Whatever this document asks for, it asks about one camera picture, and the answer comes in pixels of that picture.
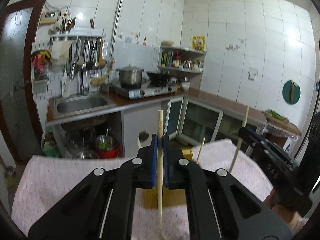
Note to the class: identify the yellow utensil holder box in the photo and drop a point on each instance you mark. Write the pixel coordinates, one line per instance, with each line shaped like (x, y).
(171, 198)

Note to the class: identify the wooden chopstick in holder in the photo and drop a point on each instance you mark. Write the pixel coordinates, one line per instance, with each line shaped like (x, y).
(200, 150)

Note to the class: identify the stainless steel sink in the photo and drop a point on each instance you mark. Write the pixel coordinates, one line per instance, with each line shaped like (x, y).
(81, 104)

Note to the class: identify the corner wall shelf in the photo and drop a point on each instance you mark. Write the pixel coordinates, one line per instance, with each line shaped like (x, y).
(181, 59)

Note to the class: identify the right hand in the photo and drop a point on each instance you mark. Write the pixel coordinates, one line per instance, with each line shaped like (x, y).
(289, 217)

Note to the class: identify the kitchen counter with cabinets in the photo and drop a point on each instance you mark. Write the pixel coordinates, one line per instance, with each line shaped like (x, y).
(111, 125)

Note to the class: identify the wooden chopstick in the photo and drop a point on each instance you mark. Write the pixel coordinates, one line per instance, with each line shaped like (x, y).
(239, 143)
(200, 150)
(160, 172)

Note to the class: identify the black wok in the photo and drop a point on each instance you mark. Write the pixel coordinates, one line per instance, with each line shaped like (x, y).
(158, 79)

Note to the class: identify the brown framed glass door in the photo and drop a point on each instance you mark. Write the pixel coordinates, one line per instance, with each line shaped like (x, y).
(20, 122)

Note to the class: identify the steel gas stove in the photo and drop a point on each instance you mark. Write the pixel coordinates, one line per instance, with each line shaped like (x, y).
(144, 91)

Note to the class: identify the yellow wall poster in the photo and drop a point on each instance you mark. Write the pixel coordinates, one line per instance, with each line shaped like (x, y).
(198, 43)

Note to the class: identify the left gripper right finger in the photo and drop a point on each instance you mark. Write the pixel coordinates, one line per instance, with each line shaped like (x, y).
(218, 205)

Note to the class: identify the white wall socket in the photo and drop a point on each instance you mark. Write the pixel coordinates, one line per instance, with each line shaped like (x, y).
(252, 73)

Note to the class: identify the wall utensil rack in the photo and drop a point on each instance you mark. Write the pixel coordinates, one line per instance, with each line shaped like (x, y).
(79, 47)

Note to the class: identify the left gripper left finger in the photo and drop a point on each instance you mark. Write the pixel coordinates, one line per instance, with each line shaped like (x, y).
(101, 206)

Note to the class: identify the steel cooking pot with lid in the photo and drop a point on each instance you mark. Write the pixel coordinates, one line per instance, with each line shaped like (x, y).
(130, 75)

